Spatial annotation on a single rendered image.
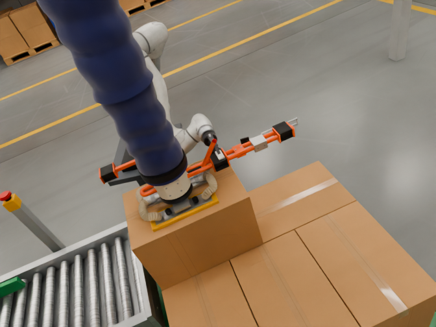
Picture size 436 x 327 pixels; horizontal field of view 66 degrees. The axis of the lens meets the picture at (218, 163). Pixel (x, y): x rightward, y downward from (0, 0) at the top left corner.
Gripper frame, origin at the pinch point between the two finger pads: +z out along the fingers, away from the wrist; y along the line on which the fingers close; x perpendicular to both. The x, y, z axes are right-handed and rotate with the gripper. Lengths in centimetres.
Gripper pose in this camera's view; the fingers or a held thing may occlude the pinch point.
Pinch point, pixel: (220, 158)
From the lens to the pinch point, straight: 164.1
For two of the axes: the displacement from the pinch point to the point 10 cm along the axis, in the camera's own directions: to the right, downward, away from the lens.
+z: 3.2, 5.7, -7.6
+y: 2.6, 7.2, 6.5
